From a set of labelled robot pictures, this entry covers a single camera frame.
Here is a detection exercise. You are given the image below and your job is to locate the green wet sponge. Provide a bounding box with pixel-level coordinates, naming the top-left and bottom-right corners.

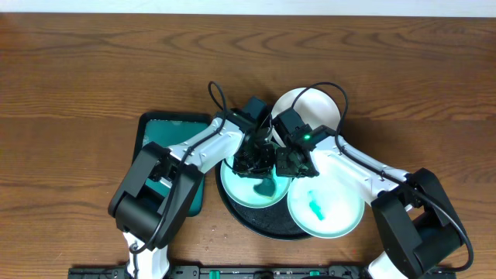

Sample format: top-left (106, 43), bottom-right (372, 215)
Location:
top-left (253, 178), bottom-right (276, 199)

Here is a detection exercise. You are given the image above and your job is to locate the mint plate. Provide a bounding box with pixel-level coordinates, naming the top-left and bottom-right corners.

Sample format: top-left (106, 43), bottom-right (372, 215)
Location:
top-left (287, 175), bottom-right (365, 239)
top-left (220, 143), bottom-right (291, 208)

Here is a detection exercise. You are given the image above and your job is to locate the white plate with green stain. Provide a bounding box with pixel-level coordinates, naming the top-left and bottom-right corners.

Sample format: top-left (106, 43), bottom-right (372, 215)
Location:
top-left (271, 88), bottom-right (340, 142)

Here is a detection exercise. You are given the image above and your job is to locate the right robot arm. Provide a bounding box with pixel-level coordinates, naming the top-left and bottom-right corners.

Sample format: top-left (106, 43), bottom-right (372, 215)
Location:
top-left (275, 124), bottom-right (474, 278)

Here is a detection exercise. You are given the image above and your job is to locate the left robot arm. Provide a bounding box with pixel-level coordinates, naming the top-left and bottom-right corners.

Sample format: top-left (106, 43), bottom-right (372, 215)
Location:
top-left (108, 97), bottom-right (274, 278)

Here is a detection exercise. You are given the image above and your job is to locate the round black tray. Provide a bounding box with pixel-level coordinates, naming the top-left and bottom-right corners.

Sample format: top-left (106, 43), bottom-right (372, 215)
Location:
top-left (215, 104), bottom-right (356, 242)

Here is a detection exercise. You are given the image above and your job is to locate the black rectangular sponge tray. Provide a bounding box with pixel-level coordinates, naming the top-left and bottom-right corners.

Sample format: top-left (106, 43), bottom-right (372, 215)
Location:
top-left (133, 112), bottom-right (212, 217)

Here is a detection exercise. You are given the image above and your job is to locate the mint plate front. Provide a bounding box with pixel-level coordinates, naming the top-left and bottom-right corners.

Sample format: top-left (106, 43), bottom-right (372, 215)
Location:
top-left (287, 175), bottom-right (365, 239)

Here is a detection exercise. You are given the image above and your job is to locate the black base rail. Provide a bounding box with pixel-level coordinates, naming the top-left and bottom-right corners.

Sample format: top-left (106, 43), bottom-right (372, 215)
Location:
top-left (67, 265), bottom-right (372, 279)

